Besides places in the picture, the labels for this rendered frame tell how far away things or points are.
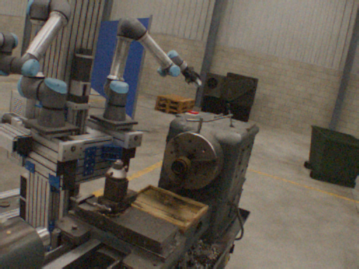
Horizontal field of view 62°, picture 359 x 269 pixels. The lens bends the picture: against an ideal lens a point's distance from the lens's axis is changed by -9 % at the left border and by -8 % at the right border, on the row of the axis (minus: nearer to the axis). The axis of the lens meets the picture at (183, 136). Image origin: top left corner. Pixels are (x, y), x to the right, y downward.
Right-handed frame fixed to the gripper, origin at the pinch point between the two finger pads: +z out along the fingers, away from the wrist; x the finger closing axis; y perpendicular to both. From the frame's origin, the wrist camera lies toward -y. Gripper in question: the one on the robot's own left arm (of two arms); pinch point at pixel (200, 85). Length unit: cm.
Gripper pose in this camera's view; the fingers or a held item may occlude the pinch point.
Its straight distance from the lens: 244.9
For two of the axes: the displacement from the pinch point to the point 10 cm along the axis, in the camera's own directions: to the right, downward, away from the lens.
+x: 7.9, -4.2, -4.5
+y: -0.6, 6.8, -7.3
